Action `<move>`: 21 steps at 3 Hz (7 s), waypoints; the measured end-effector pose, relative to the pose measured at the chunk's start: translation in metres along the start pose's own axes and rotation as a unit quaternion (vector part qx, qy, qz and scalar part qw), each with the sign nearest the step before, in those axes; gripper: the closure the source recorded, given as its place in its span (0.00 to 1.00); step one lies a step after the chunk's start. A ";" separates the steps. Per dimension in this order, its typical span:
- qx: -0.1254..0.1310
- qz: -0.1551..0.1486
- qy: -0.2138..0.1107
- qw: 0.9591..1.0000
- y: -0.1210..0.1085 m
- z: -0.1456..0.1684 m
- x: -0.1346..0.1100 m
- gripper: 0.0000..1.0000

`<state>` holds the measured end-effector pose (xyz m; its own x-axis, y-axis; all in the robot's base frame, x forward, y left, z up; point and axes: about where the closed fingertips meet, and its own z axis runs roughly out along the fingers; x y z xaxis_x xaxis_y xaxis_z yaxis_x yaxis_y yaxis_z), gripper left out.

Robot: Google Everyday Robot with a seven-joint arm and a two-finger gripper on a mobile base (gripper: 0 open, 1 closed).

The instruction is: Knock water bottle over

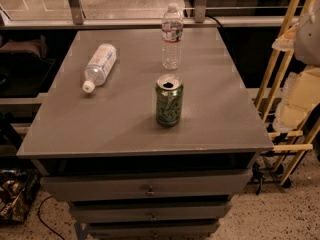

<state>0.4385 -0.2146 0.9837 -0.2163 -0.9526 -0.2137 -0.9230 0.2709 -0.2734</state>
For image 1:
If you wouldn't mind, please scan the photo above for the clear water bottle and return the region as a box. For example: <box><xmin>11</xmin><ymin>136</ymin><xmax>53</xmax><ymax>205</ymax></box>
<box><xmin>82</xmin><ymin>43</ymin><xmax>117</xmax><ymax>93</ymax></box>
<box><xmin>161</xmin><ymin>3</ymin><xmax>183</xmax><ymax>70</ymax></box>

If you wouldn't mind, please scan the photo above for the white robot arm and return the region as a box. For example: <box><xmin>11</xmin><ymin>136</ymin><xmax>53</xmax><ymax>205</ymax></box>
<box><xmin>272</xmin><ymin>7</ymin><xmax>320</xmax><ymax>133</ymax></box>

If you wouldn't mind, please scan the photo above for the clear lying water bottle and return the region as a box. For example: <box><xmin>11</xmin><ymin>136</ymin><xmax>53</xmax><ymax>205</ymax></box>
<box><xmin>82</xmin><ymin>43</ymin><xmax>117</xmax><ymax>93</ymax></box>

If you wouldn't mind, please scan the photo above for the green soda can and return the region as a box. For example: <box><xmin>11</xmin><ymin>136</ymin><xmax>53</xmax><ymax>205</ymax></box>
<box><xmin>155</xmin><ymin>74</ymin><xmax>183</xmax><ymax>127</ymax></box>

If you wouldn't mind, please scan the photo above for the grey drawer cabinet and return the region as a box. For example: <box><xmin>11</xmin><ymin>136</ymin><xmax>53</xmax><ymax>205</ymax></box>
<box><xmin>16</xmin><ymin>27</ymin><xmax>275</xmax><ymax>240</ymax></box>

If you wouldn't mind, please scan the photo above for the top grey drawer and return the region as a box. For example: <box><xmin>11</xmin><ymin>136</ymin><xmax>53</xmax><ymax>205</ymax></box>
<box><xmin>41</xmin><ymin>169</ymin><xmax>252</xmax><ymax>202</ymax></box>

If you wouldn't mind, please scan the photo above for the grey drawer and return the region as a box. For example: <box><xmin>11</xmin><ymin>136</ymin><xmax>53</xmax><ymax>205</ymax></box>
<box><xmin>88</xmin><ymin>220</ymin><xmax>219</xmax><ymax>239</ymax></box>
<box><xmin>41</xmin><ymin>169</ymin><xmax>252</xmax><ymax>202</ymax></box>
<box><xmin>71</xmin><ymin>202</ymin><xmax>231</xmax><ymax>223</ymax></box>

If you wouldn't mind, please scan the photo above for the middle grey drawer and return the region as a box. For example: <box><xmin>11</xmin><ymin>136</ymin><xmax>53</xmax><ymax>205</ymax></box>
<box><xmin>71</xmin><ymin>202</ymin><xmax>231</xmax><ymax>223</ymax></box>

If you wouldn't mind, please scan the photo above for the bottom grey drawer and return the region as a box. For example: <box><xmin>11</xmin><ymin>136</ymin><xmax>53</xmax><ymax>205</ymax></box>
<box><xmin>88</xmin><ymin>220</ymin><xmax>219</xmax><ymax>239</ymax></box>

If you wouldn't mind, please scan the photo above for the dark chair at left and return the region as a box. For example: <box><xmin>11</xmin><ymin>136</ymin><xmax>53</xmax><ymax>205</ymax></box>
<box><xmin>0</xmin><ymin>35</ymin><xmax>55</xmax><ymax>98</ymax></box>

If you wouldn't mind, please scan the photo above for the metal window frame rail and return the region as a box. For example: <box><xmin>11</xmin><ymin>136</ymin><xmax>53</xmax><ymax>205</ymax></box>
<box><xmin>0</xmin><ymin>0</ymin><xmax>290</xmax><ymax>30</ymax></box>

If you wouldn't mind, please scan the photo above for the black cable behind table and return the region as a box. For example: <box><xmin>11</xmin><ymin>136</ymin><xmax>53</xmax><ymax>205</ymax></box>
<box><xmin>205</xmin><ymin>14</ymin><xmax>238</xmax><ymax>68</ymax></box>

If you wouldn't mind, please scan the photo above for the black floor cable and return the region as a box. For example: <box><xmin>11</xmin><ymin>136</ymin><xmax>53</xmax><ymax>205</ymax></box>
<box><xmin>37</xmin><ymin>195</ymin><xmax>66</xmax><ymax>240</ymax></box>

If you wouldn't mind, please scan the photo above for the wooden frame rack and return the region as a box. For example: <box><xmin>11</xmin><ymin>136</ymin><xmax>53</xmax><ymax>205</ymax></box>
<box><xmin>254</xmin><ymin>0</ymin><xmax>320</xmax><ymax>188</ymax></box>

